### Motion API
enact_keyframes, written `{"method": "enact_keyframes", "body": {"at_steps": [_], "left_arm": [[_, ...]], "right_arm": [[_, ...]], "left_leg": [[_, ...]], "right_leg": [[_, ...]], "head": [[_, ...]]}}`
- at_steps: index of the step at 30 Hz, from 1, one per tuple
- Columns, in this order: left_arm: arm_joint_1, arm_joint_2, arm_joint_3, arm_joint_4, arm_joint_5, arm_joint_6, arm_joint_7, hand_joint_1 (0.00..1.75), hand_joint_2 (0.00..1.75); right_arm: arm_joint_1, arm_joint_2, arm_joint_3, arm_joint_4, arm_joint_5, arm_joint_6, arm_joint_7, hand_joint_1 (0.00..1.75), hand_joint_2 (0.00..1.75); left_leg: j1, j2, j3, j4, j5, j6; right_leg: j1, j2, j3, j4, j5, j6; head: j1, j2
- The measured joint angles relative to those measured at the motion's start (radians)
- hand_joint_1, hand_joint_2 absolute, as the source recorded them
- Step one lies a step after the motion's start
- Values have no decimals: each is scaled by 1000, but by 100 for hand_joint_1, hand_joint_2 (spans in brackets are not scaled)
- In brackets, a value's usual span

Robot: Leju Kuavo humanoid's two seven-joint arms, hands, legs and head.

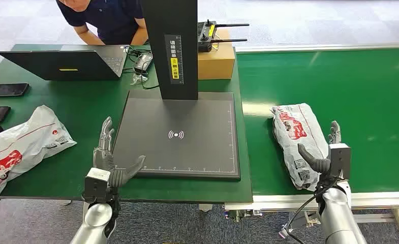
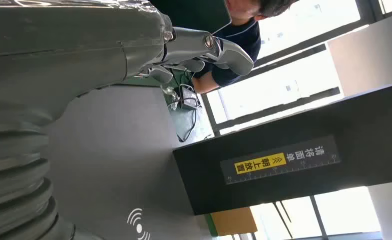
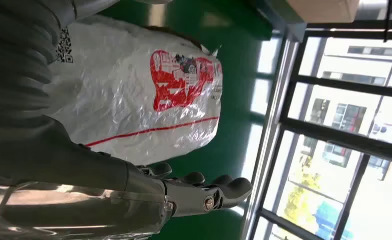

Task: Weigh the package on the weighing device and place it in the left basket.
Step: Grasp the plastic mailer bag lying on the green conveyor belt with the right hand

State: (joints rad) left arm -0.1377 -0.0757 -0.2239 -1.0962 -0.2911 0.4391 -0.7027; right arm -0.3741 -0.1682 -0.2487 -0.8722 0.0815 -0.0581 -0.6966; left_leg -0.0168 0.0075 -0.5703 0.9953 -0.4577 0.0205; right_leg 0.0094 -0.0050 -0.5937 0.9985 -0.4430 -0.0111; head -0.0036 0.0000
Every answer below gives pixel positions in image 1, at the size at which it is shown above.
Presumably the crumpled clear plastic wrap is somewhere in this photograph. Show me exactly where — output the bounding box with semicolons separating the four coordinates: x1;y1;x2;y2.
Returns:
131;73;149;85

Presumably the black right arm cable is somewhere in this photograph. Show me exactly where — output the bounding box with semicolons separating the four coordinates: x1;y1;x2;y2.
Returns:
280;178;342;244

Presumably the brown cardboard box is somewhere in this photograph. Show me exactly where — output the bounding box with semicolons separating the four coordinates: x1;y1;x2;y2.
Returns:
198;28;236;80

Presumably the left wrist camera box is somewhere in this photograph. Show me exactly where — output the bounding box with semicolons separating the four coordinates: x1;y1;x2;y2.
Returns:
83;167;112;203

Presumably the dark grey laptop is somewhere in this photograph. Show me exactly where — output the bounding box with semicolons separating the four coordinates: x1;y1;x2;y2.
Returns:
0;44;130;81

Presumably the green conveyor belt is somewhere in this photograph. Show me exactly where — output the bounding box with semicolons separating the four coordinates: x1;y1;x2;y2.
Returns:
224;43;399;223

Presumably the black power cable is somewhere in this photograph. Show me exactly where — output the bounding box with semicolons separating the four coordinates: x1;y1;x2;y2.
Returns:
124;45;160;90

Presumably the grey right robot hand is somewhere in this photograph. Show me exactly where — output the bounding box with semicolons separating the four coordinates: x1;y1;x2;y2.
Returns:
297;120;342;175

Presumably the person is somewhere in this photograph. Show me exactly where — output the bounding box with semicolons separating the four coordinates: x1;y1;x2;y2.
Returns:
55;0;149;46

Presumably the black smartphone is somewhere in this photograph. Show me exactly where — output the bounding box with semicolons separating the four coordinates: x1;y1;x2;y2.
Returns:
0;83;30;98

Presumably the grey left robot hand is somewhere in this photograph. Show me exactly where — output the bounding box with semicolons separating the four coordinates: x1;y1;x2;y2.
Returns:
92;116;147;188

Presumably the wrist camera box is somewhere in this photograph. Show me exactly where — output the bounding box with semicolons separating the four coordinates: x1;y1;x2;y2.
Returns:
327;143;352;180
83;167;112;203

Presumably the black weighing scanner device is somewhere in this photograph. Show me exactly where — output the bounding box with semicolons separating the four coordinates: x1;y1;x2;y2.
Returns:
111;0;241;182

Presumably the grey power adapter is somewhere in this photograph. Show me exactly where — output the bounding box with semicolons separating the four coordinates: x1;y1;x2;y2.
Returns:
134;53;154;75

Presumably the black remote controller with antennas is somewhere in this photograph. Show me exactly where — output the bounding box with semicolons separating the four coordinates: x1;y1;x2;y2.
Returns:
198;19;250;53

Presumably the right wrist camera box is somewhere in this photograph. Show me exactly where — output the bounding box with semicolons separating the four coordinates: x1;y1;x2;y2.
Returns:
327;143;352;180

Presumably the white courier bag red print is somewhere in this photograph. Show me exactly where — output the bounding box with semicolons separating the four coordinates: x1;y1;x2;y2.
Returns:
0;105;78;215
270;103;331;192

